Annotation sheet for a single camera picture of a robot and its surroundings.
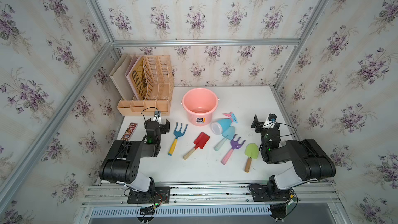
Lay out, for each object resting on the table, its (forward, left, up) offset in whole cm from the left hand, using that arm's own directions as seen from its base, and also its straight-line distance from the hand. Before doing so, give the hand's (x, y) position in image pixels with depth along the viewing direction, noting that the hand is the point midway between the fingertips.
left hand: (159, 119), depth 93 cm
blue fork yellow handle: (-7, -10, -6) cm, 14 cm away
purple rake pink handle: (-14, -45, -5) cm, 47 cm away
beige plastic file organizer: (+34, +4, +10) cm, 35 cm away
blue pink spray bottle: (-6, -35, +1) cm, 36 cm away
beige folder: (+17, +23, +21) cm, 35 cm away
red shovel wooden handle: (-11, -25, -7) cm, 29 cm away
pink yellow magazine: (+21, +14, +16) cm, 30 cm away
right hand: (-2, -63, +5) cm, 64 cm away
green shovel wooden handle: (-17, -55, -7) cm, 58 cm away
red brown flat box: (-5, +18, -6) cm, 20 cm away
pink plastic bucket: (+15, -25, -4) cm, 30 cm away
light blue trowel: (-6, -43, -6) cm, 44 cm away
